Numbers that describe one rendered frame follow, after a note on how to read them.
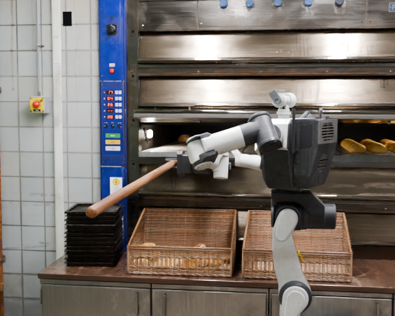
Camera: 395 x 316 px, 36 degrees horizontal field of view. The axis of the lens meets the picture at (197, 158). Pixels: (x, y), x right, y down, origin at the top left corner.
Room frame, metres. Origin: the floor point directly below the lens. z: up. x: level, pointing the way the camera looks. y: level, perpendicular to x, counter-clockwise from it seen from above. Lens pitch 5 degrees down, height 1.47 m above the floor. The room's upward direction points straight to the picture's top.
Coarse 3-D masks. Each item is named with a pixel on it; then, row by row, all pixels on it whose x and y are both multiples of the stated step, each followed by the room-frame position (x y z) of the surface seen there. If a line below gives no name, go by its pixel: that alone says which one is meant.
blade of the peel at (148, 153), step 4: (140, 152) 3.36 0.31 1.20; (144, 152) 3.36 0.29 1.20; (148, 152) 3.36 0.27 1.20; (152, 152) 3.35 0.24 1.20; (156, 152) 3.35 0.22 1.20; (160, 152) 3.35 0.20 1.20; (164, 152) 3.34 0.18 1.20; (168, 152) 3.34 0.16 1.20; (172, 152) 3.34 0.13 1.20; (176, 152) 3.34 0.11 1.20; (228, 152) 3.30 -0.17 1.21; (240, 152) 3.45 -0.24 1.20; (140, 156) 3.36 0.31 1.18; (144, 156) 3.36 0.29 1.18; (148, 156) 3.35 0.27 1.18; (152, 156) 3.35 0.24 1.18; (156, 156) 3.35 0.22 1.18; (160, 156) 3.35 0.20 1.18; (164, 156) 3.34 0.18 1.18; (168, 156) 3.34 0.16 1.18; (172, 156) 3.34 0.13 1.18; (176, 156) 3.34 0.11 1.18; (232, 156) 3.30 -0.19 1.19
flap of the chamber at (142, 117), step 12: (144, 120) 3.63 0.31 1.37; (156, 120) 3.62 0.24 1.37; (168, 120) 3.61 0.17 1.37; (180, 120) 3.59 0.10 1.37; (192, 120) 3.58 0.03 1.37; (204, 120) 3.57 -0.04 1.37; (216, 120) 3.56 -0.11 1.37; (228, 120) 3.54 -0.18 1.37; (240, 120) 3.53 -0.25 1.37; (348, 120) 3.42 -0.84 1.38; (360, 120) 3.41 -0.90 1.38; (372, 120) 3.40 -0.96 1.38; (384, 120) 3.39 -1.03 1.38
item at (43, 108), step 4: (32, 100) 3.67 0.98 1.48; (36, 100) 3.67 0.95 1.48; (44, 100) 3.67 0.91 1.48; (48, 100) 3.72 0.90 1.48; (32, 104) 3.67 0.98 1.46; (40, 104) 3.67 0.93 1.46; (44, 104) 3.67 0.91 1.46; (48, 104) 3.72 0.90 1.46; (32, 108) 3.67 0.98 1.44; (36, 108) 3.67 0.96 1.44; (40, 108) 3.67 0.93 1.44; (44, 108) 3.67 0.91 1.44; (48, 108) 3.72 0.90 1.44; (32, 112) 3.68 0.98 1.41; (36, 112) 3.67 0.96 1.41; (40, 112) 3.67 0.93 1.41; (44, 112) 3.67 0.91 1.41; (48, 112) 3.72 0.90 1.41
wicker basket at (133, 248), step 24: (144, 216) 3.58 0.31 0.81; (168, 216) 3.59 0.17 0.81; (192, 216) 3.57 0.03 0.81; (216, 216) 3.56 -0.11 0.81; (144, 240) 3.56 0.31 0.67; (168, 240) 3.55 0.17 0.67; (192, 240) 3.53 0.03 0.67; (216, 240) 3.52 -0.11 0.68; (144, 264) 3.15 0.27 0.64; (192, 264) 3.12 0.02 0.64
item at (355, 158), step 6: (336, 156) 3.51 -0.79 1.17; (342, 156) 3.50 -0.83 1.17; (348, 156) 3.50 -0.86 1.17; (354, 156) 3.49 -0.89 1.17; (360, 156) 3.49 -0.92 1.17; (366, 156) 3.48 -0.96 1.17; (372, 156) 3.48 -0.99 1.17; (378, 156) 3.47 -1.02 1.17; (384, 156) 3.47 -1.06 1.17; (390, 156) 3.47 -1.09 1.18
